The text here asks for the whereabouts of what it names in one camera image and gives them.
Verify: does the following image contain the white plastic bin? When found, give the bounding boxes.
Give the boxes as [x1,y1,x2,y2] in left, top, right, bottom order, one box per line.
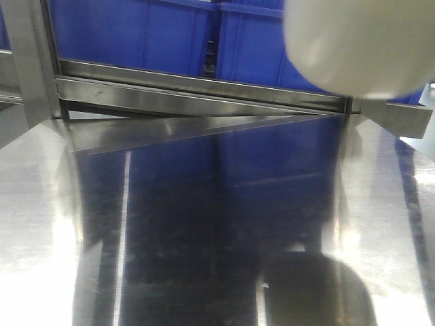
[283,1,434,100]

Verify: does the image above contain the large blue storage bin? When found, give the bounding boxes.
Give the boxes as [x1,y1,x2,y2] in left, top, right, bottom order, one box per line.
[49,0,217,76]

